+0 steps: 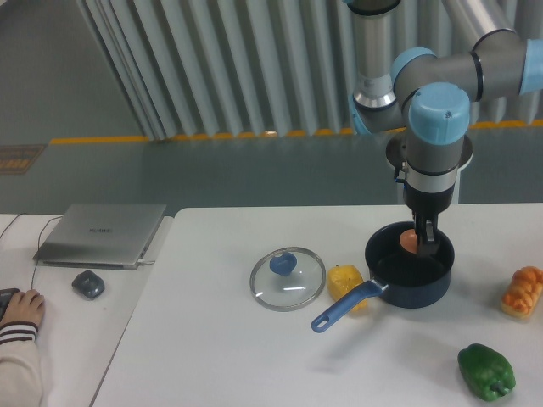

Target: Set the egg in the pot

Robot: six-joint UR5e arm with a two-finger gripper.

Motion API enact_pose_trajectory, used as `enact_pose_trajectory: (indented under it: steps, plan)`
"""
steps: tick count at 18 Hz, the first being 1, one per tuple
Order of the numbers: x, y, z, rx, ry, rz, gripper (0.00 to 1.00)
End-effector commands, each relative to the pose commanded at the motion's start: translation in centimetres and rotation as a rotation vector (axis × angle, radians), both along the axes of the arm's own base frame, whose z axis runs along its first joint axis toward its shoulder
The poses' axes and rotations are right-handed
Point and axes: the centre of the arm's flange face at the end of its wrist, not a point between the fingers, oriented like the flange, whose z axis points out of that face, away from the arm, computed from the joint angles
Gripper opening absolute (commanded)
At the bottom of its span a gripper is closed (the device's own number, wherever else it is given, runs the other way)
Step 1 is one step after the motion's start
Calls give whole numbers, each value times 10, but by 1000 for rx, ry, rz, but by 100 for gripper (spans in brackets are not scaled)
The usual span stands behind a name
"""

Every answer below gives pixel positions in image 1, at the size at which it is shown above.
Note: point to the yellow bell pepper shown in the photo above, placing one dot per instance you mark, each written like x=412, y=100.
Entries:
x=341, y=279

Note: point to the dark blue pot with handle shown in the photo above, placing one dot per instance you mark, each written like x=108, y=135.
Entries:
x=398, y=277

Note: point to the glass lid with blue knob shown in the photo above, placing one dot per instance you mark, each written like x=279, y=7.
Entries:
x=287, y=279

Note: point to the white striped sleeve forearm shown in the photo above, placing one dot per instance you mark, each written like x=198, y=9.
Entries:
x=21, y=379

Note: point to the silver laptop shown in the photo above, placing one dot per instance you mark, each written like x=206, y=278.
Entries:
x=102, y=235

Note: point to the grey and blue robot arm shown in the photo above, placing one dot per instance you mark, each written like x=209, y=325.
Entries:
x=431, y=96

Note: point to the person's hand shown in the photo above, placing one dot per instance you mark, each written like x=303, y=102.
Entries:
x=25, y=308

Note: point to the dark grey earbuds case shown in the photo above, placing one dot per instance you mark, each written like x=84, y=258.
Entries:
x=88, y=284

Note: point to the orange egg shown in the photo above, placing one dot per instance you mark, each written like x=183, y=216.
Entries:
x=408, y=241

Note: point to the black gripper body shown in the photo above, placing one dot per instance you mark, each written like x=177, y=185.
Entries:
x=427, y=203

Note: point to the orange braided bread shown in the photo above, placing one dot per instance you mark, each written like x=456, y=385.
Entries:
x=523, y=292

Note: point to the grey folding partition screen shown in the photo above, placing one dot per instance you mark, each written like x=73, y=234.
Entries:
x=283, y=68

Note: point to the black keyboard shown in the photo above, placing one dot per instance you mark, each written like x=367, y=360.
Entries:
x=5, y=298

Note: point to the green bell pepper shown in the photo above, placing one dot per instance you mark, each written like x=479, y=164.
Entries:
x=487, y=373

